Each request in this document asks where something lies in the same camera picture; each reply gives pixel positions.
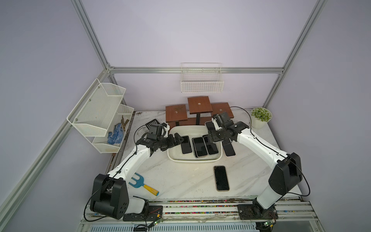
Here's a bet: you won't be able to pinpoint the black phone grey case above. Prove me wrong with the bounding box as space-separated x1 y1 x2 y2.
222 139 236 157

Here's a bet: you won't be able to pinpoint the white plastic storage box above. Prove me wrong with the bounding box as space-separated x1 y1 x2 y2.
167 125 223 163

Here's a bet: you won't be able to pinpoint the black phone pink case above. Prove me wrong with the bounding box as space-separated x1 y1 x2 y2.
192 137 208 158

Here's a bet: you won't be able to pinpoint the black phone tan case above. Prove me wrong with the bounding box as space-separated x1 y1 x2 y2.
214 166 230 191

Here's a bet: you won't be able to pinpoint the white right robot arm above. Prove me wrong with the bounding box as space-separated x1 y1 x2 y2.
208 127 304 210

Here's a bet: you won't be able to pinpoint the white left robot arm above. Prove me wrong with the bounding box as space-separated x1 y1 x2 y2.
88 133 184 219

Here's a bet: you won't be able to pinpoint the black phone clear case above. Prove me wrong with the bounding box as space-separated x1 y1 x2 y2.
181 136 192 155

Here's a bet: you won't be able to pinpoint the black slotted scoop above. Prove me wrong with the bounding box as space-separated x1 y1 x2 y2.
145 119 160 129

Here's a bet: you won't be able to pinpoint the green plant white pot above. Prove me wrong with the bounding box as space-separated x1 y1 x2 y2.
251 107 272 129

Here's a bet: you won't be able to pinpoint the brown wooden tiered stand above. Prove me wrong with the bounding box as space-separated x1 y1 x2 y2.
165 96 234 128

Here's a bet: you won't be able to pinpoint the brown twigs in shelf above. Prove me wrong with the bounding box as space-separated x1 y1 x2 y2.
121 116 130 131

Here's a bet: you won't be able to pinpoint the blue crumpled cloth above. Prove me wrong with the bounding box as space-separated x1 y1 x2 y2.
107 123 124 145

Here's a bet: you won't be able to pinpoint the teal yellow garden fork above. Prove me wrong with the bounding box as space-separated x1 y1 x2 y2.
129 173 159 196

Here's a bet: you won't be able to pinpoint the white mesh two-tier shelf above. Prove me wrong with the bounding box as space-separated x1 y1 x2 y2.
67 79 134 154

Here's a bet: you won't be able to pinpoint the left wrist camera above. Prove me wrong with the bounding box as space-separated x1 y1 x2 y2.
146 123 169 141

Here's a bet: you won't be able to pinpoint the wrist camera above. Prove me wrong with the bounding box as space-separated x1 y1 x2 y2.
212 112 234 130
146 123 169 141

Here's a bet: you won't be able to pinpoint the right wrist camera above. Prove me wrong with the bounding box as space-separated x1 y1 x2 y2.
212 112 234 130

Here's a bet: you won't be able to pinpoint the white wire wall basket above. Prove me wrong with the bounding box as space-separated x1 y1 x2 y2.
180 62 224 93

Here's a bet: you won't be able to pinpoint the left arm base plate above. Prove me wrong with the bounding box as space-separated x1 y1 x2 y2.
122 206 163 223

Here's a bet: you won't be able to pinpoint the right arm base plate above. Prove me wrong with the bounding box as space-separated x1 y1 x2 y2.
237 199 278 220

